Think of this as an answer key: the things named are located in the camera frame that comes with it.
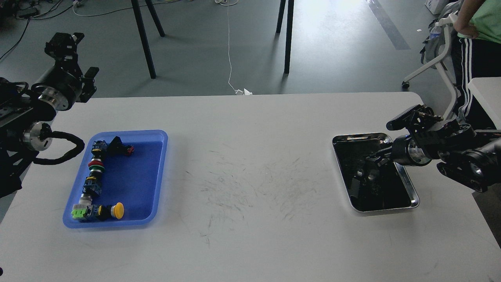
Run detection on blue yellow switch block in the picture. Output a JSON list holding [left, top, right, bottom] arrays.
[[91, 140, 108, 159]]

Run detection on white hanging cable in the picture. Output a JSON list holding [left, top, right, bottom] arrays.
[[213, 0, 253, 96]]

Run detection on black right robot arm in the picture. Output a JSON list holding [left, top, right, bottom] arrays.
[[362, 104, 500, 192]]

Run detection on person in green shirt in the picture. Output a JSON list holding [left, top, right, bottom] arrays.
[[451, 0, 501, 130]]

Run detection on floor cables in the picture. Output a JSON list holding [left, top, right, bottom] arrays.
[[0, 0, 130, 59]]

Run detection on blue plastic tray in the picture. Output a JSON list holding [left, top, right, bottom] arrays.
[[63, 130, 168, 228]]

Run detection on black red switch part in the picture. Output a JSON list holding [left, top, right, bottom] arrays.
[[107, 136, 134, 156]]

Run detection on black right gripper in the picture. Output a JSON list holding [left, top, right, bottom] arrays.
[[366, 104, 476, 168]]

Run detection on black stand legs right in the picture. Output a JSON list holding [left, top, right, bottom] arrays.
[[276, 0, 295, 74]]

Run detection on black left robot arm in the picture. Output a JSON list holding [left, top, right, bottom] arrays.
[[0, 33, 99, 197]]

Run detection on black stand legs left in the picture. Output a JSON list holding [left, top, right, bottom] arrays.
[[131, 0, 166, 79]]

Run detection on white side table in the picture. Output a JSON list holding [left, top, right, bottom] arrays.
[[468, 77, 501, 129]]

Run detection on yellow mushroom push button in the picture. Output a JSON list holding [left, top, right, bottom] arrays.
[[92, 202, 124, 221]]

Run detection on green grey connector part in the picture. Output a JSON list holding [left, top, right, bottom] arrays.
[[71, 194, 92, 222]]

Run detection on silver metal tray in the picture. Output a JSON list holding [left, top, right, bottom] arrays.
[[332, 132, 420, 214]]

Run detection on black stand legs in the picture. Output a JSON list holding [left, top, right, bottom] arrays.
[[131, 0, 166, 79], [276, 0, 295, 74]]

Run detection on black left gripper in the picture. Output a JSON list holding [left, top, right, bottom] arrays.
[[31, 33, 99, 111]]

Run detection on white office chair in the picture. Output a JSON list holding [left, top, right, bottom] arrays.
[[402, 12, 458, 119]]

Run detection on red green push button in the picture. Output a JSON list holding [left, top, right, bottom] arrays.
[[88, 159, 105, 173]]

